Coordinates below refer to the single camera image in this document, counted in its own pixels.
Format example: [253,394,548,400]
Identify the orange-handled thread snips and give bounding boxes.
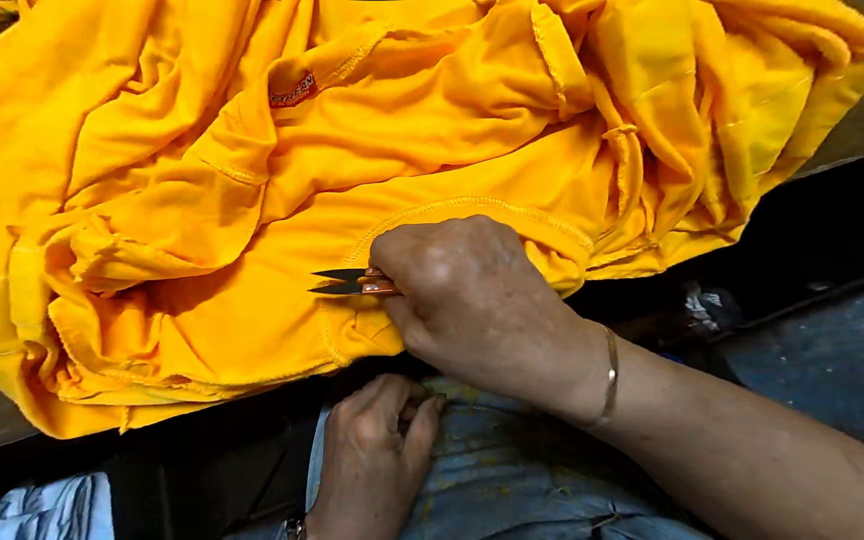
[309,267,402,297]

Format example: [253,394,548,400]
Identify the yellow garment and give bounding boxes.
[0,0,864,441]

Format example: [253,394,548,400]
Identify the person's left forearm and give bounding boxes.
[282,514,328,540]

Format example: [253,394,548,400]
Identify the blue and white cloth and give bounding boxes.
[0,471,116,540]

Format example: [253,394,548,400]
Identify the person's legs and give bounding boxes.
[304,377,717,540]

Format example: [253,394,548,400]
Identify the person's right hand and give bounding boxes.
[368,215,610,427]

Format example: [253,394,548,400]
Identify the person's left hand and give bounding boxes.
[306,374,447,540]

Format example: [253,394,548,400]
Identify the person's right forearm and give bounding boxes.
[589,324,864,540]

